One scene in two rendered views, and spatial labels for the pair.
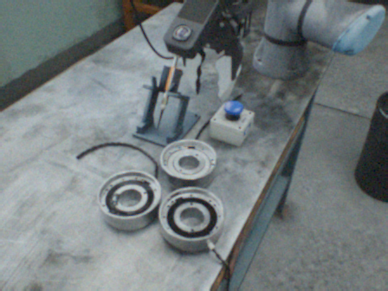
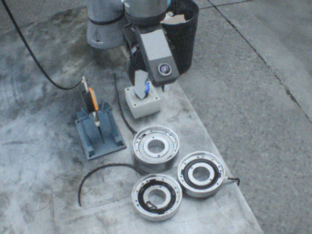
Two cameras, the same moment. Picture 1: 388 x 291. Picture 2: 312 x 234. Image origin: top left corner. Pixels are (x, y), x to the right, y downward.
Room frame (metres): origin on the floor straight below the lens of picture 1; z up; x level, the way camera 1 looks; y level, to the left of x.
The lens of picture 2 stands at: (0.17, 0.34, 1.50)
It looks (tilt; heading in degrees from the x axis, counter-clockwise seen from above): 51 degrees down; 314
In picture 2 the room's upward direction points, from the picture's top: 3 degrees counter-clockwise
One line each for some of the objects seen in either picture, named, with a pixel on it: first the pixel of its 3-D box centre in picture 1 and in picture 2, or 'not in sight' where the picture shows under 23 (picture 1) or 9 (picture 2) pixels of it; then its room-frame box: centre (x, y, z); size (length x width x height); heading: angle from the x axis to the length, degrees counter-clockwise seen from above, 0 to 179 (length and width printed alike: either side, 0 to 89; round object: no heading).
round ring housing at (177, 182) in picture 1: (189, 165); (156, 148); (0.49, 0.01, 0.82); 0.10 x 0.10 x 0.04
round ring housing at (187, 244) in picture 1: (191, 219); (200, 175); (0.36, 0.00, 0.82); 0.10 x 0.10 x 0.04
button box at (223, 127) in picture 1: (233, 122); (141, 97); (0.62, -0.08, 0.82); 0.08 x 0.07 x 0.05; 153
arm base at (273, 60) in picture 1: (283, 48); (107, 23); (0.91, -0.23, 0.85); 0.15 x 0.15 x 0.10
